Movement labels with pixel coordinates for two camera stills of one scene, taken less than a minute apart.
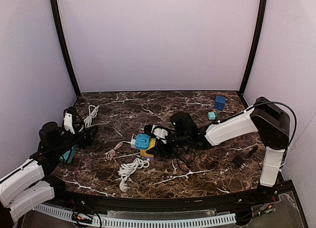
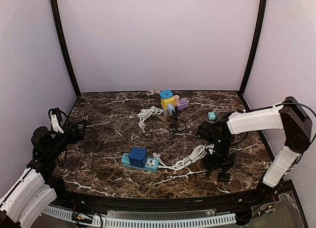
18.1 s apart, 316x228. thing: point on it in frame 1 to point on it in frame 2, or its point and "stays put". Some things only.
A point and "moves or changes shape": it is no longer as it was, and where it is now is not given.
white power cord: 127,169 to 144,113
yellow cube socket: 152,144 to 176,97
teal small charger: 212,115 stays put
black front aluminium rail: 159,206 stays put
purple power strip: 151,159 to 183,103
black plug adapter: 238,161 to 224,177
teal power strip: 65,155 to 151,164
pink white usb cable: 110,155 to 151,92
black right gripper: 160,145 to 220,161
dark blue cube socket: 219,102 to 138,157
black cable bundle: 184,156 moves or changes shape
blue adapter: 142,141 to 166,94
